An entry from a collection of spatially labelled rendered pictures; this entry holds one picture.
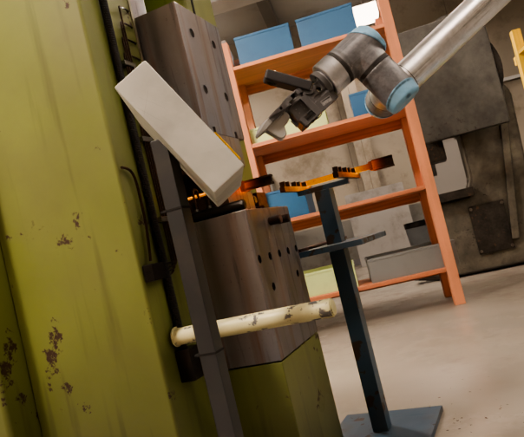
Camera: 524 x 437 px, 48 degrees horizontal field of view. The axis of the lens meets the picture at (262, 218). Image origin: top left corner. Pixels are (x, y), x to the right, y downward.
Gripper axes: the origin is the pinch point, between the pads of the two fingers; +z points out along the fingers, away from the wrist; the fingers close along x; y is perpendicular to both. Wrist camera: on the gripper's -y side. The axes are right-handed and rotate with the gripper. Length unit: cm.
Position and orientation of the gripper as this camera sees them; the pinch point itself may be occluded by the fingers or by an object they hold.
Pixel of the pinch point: (258, 132)
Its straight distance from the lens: 141.0
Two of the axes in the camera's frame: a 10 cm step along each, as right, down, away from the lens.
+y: 6.9, 7.3, -0.1
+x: -0.5, 0.6, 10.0
